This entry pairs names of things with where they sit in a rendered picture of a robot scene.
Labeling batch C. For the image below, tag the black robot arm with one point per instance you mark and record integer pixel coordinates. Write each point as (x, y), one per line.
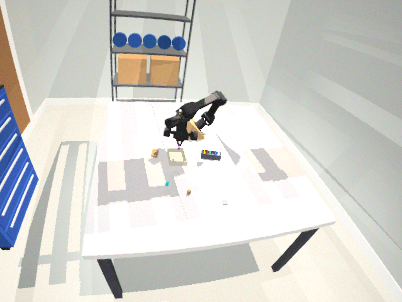
(189, 110)

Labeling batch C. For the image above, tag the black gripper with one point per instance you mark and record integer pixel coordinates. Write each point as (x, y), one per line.
(166, 133)

